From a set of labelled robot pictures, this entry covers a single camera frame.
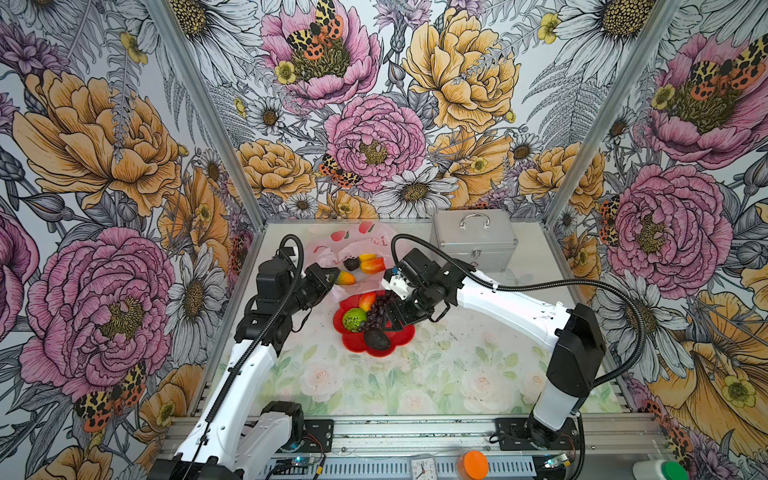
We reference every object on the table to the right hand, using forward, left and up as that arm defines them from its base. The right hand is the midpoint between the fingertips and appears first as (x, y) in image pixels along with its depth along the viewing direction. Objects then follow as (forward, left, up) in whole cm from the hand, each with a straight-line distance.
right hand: (398, 330), depth 76 cm
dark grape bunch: (+12, +7, -13) cm, 19 cm away
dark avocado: (+30, +15, -10) cm, 34 cm away
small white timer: (-27, -5, -13) cm, 30 cm away
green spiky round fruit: (+8, +13, -8) cm, 18 cm away
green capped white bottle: (-29, -53, -8) cm, 61 cm away
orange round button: (-27, -14, -6) cm, 31 cm away
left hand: (+10, +14, +9) cm, 19 cm away
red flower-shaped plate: (+3, +12, -13) cm, 18 cm away
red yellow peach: (+15, +9, -10) cm, 21 cm away
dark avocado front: (+2, +6, -10) cm, 12 cm away
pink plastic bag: (+34, +14, -2) cm, 37 cm away
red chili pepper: (+29, +8, -11) cm, 32 cm away
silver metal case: (+31, -29, -1) cm, 42 cm away
